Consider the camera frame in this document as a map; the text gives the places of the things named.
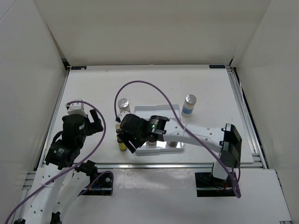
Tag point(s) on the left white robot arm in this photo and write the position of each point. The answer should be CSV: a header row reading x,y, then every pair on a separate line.
x,y
63,180

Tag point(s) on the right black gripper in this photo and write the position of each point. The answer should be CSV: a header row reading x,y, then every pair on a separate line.
x,y
126,136

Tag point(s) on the tall jar left blue label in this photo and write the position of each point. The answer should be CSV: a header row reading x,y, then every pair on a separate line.
x,y
123,105

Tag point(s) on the aluminium rail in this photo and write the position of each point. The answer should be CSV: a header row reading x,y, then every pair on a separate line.
x,y
39,163
249,128
152,165

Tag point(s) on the white divided organizer tray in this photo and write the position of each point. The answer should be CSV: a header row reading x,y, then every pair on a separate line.
x,y
159,147

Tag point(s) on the right aluminium rail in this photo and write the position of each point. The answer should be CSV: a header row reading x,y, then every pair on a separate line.
x,y
249,128

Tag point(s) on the small yellow bottle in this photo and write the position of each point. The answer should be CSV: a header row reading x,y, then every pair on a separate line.
x,y
118,128
121,144

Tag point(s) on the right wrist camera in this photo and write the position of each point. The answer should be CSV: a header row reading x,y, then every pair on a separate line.
x,y
120,117

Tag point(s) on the tall jar right blue label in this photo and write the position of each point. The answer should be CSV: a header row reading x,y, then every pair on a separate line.
x,y
188,106

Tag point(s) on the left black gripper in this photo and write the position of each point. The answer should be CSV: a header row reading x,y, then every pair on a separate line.
x,y
95,126

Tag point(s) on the small yellow bottle rear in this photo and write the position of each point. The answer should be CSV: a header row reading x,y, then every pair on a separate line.
x,y
118,128

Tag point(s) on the left aluminium rail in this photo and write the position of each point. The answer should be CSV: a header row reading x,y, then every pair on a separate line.
x,y
39,163

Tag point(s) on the tall jar blue label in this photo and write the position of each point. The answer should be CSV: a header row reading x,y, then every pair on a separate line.
x,y
188,106
123,105

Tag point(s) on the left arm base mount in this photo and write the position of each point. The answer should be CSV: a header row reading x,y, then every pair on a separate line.
x,y
101,183

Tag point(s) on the spice jar white lid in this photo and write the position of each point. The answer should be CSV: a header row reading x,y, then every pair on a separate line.
x,y
151,142
172,144

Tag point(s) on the small yellow bottle front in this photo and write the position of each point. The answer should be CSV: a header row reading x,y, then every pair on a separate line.
x,y
121,144

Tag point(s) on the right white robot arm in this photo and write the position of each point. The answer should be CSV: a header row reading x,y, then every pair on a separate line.
x,y
225,144

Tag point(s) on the front aluminium rail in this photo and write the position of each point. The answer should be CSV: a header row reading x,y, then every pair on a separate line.
x,y
152,165

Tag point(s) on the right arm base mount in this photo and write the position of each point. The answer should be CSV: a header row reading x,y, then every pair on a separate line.
x,y
209,186

